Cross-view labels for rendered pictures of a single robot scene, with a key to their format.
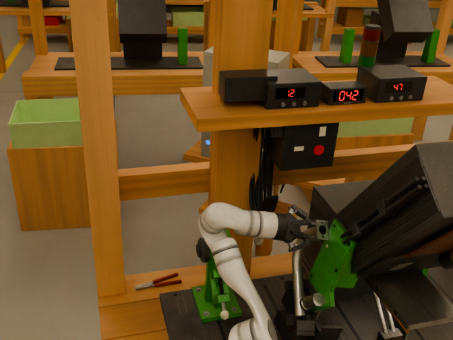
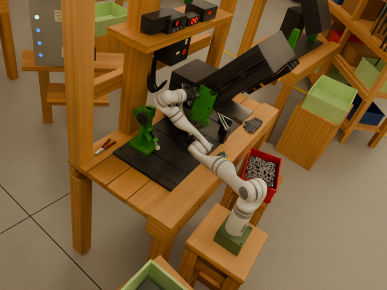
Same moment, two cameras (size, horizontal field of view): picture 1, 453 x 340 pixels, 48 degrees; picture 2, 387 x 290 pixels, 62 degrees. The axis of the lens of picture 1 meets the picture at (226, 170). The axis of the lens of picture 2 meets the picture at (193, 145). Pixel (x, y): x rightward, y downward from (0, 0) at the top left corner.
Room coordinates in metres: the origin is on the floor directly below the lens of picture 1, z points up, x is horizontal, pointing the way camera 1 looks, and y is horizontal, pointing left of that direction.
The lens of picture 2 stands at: (0.08, 0.95, 2.18)
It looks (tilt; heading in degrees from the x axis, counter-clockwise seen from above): 39 degrees down; 310
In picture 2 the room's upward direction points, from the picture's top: 15 degrees clockwise
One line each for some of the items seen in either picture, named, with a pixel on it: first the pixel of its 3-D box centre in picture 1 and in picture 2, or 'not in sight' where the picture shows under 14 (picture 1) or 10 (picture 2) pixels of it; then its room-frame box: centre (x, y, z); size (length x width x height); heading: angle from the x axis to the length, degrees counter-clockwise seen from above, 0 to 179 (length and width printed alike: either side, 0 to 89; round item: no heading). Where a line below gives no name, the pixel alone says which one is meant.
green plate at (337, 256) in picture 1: (341, 259); (205, 103); (1.14, -0.34, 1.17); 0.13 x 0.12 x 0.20; 107
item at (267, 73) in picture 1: (247, 85); (155, 21); (1.35, -0.05, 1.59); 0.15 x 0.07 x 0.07; 107
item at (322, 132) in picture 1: (302, 137); (173, 46); (1.39, -0.22, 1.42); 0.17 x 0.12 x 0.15; 107
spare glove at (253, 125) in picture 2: not in sight; (251, 124); (1.06, -0.81, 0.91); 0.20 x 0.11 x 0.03; 104
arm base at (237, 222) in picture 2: not in sight; (239, 217); (0.50, -0.02, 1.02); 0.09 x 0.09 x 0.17; 27
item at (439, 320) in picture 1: (392, 275); (220, 104); (1.15, -0.49, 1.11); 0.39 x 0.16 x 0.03; 17
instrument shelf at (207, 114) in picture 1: (331, 100); (179, 23); (1.47, -0.31, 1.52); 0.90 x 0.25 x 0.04; 107
